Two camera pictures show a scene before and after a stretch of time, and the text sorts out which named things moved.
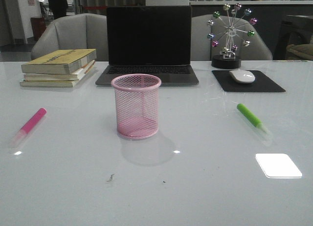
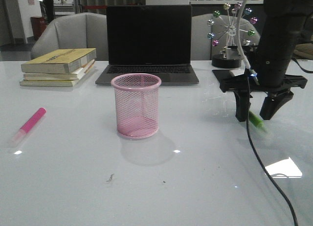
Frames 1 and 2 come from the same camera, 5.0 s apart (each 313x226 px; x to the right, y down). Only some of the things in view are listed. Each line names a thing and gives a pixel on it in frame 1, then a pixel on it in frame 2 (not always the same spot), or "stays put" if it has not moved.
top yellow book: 59,62 stays put
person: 57,2 to 47,5
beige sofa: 301,51 stays put
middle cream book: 73,77 stays put
